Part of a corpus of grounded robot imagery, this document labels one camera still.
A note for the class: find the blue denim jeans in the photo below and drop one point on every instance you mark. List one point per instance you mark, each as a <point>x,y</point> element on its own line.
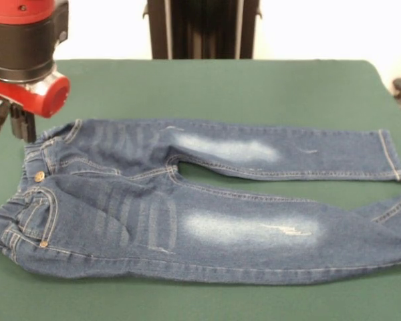
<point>220,227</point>

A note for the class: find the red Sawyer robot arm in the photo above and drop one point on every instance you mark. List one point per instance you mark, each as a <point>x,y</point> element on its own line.
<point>20,40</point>

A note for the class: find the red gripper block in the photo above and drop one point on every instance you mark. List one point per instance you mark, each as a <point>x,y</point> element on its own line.
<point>50,97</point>

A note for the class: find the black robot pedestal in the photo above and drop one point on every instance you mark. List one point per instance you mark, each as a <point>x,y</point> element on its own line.
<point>200,30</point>

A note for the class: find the dark green table cloth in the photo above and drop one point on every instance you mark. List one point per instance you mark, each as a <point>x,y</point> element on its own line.
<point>220,83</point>

